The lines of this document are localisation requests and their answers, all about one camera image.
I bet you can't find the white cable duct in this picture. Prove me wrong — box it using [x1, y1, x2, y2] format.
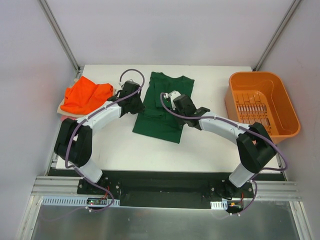
[210, 201, 228, 210]
[42, 196, 120, 208]

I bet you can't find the pink folded t shirt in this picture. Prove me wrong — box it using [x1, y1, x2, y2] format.
[60, 115, 76, 122]

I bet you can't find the right aluminium frame post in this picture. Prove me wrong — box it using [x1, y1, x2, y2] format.
[252, 0, 303, 72]

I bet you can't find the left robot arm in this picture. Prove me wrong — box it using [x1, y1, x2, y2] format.
[54, 79, 144, 195]

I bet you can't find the left aluminium frame post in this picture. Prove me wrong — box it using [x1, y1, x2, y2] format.
[37, 0, 81, 73]

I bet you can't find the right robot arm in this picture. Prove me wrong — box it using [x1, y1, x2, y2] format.
[167, 91, 276, 200]

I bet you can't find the dark green t shirt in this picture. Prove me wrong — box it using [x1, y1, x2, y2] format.
[132, 71, 195, 144]

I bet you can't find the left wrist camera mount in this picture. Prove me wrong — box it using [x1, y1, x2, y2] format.
[118, 79, 140, 89]

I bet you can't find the orange plastic basket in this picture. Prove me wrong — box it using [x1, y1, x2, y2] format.
[224, 71, 301, 144]

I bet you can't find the aluminium frame post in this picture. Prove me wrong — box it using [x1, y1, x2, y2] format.
[37, 0, 81, 73]
[252, 0, 303, 72]

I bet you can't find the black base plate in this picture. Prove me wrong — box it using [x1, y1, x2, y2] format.
[47, 168, 253, 209]

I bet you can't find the left white cable duct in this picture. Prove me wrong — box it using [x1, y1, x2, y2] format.
[42, 196, 120, 208]

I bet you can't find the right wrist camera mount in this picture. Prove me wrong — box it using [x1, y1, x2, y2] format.
[163, 90, 181, 110]

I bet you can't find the orange folded t shirt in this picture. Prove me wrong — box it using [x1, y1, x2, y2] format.
[60, 76, 114, 116]

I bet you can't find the right white cable duct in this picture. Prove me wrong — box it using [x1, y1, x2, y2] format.
[210, 201, 228, 210]

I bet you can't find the beige folded t shirt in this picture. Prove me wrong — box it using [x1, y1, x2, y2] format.
[56, 78, 119, 120]

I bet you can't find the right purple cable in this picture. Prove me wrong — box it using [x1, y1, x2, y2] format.
[159, 92, 289, 221]

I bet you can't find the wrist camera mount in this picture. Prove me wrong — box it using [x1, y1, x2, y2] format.
[163, 90, 181, 110]
[118, 79, 140, 89]

